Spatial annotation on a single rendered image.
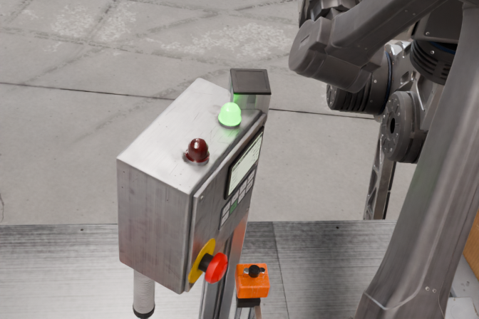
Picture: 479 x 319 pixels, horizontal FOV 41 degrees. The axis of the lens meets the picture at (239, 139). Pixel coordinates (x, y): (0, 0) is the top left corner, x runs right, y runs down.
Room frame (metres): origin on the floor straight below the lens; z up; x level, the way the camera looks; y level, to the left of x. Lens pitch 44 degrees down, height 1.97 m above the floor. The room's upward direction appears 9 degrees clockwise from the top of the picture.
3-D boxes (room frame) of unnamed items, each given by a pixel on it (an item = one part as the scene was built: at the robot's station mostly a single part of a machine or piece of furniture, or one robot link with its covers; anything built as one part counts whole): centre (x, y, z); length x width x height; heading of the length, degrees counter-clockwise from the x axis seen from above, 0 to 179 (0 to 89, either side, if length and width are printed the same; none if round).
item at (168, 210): (0.52, 0.05, 1.38); 0.17 x 0.10 x 0.19; 157
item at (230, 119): (0.55, 0.01, 1.49); 0.03 x 0.03 x 0.02
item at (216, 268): (0.45, 0.01, 1.33); 0.04 x 0.03 x 0.04; 157
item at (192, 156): (0.48, 0.04, 1.49); 0.03 x 0.03 x 0.02
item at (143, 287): (0.53, 0.11, 1.18); 0.04 x 0.04 x 0.21
